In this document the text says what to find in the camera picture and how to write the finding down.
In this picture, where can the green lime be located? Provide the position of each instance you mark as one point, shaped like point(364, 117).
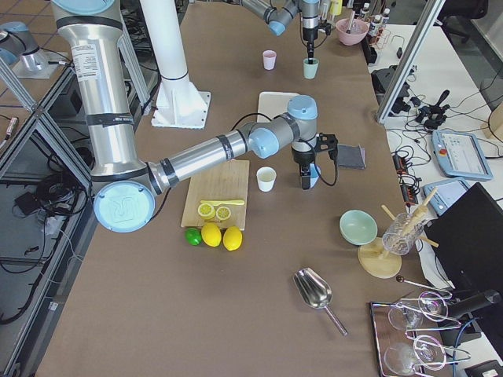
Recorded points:
point(193, 236)

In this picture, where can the lemon half left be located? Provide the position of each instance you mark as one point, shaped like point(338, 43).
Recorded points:
point(206, 211)

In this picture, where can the upper wine glass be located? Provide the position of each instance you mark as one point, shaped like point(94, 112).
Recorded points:
point(410, 313)

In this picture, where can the steel metal scoop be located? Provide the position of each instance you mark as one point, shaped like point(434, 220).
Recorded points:
point(317, 294)

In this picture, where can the cream plastic tray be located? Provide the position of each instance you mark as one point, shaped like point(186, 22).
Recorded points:
point(272, 103)

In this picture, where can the lower wine glass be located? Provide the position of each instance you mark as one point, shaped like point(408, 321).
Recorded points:
point(424, 355)

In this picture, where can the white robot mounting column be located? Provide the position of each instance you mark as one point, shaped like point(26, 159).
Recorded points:
point(179, 103)

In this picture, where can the wire wine glass rack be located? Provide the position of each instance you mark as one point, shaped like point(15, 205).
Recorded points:
point(454, 354)

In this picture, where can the dark grey folded cloth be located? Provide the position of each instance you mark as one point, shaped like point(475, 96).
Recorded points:
point(351, 157)

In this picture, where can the lemon half right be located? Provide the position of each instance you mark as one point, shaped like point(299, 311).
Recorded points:
point(223, 213)

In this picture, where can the black monitor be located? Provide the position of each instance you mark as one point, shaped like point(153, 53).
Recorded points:
point(469, 234)

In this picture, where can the blue teach pendant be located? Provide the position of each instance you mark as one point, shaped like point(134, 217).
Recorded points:
point(448, 192)
point(459, 155)

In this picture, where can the cream plastic cup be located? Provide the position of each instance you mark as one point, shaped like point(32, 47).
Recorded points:
point(266, 177)

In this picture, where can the green plastic bowl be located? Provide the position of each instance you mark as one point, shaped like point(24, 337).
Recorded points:
point(358, 227)

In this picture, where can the wooden cup tree stand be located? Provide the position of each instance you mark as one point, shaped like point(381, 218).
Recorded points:
point(381, 263)

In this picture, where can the lemon half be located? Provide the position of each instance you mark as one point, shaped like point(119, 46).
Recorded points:
point(206, 211)
point(223, 213)

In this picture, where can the wooden cutting board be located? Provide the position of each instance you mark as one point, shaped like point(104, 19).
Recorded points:
point(227, 181)

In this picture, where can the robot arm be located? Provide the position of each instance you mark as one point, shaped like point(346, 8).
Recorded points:
point(278, 19)
point(125, 187)

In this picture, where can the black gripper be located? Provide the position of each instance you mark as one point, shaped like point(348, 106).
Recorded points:
point(302, 159)
point(309, 34)

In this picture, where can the green plastic cup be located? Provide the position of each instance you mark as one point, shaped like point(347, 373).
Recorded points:
point(310, 68)

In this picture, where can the blue plastic cup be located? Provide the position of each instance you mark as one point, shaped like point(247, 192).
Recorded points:
point(314, 174)

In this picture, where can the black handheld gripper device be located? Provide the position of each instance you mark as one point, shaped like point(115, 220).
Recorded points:
point(434, 115)

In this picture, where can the pink plastic cup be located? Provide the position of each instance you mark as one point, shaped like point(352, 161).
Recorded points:
point(269, 59)

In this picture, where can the whole yellow lemon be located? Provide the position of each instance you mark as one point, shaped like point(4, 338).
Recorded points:
point(232, 238)
point(211, 234)

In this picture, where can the metal muddler tool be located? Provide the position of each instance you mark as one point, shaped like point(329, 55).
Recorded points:
point(350, 22)

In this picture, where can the yellow plastic bottle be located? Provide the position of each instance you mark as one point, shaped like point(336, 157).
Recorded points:
point(336, 7)

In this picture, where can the yellow plastic knife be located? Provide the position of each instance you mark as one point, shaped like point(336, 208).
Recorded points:
point(235, 202)

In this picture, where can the whole yellow lemon right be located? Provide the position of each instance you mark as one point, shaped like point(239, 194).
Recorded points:
point(232, 238)

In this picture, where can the pink bowl with ice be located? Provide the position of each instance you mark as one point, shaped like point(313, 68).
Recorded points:
point(358, 31)

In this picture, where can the whole yellow lemon left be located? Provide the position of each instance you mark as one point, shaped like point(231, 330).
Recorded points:
point(211, 234)

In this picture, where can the aluminium frame post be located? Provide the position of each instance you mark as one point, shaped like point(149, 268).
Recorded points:
point(425, 22)

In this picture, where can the clear textured glass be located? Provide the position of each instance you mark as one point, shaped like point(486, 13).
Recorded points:
point(402, 234)

